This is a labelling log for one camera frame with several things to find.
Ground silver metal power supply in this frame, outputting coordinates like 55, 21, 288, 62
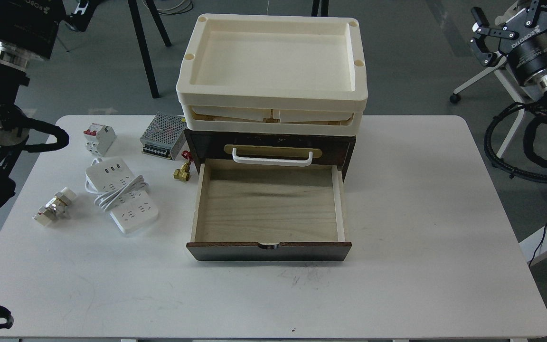
140, 113, 187, 160

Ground white office chair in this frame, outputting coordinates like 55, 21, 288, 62
449, 58, 530, 158

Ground silver white pipe fitting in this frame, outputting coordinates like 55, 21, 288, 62
33, 188, 77, 227

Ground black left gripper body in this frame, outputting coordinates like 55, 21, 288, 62
0, 0, 66, 60

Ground black stand legs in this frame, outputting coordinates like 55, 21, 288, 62
69, 0, 173, 99

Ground white power strip with cable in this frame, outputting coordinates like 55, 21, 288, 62
85, 157, 159, 236

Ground white circuit breaker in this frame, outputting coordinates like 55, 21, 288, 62
83, 123, 116, 157

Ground brass valve red handle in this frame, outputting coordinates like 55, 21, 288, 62
173, 150, 193, 182

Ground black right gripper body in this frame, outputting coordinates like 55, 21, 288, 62
499, 0, 547, 85

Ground open wooden drawer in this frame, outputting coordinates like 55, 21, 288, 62
186, 159, 352, 262

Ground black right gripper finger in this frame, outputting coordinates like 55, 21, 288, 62
469, 26, 519, 67
471, 7, 489, 29

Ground white cabinet handle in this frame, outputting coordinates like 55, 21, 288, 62
232, 148, 313, 167

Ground cream plastic stacked tray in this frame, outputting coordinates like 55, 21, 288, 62
176, 13, 368, 136

